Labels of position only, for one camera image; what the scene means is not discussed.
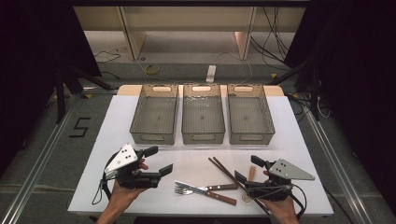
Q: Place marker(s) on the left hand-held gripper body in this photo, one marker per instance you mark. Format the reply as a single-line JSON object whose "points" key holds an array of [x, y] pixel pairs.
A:
{"points": [[124, 169]]}

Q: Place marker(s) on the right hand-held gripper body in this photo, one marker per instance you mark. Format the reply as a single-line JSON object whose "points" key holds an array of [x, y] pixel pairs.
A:
{"points": [[277, 183]]}

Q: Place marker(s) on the translucent grey plastic bin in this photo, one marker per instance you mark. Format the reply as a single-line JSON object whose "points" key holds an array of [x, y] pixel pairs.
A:
{"points": [[202, 115], [250, 115], [154, 115]]}

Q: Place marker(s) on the person's left hand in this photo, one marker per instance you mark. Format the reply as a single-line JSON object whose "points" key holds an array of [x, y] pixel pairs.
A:
{"points": [[123, 194]]}

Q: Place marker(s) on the person's right hand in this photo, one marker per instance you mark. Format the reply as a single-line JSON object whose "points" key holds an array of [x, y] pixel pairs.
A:
{"points": [[281, 208]]}

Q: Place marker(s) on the yellow tape roll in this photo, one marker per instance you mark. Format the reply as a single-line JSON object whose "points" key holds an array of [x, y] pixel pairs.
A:
{"points": [[148, 70]]}

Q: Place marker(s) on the black metal stand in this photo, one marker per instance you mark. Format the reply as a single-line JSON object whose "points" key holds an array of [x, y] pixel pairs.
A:
{"points": [[315, 93], [59, 93]]}

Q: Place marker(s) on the white power strip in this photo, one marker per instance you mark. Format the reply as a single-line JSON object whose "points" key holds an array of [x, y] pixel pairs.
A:
{"points": [[211, 73]]}

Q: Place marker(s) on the aluminium floor rail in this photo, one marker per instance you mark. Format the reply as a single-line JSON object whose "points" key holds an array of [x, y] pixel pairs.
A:
{"points": [[339, 165], [34, 165]]}

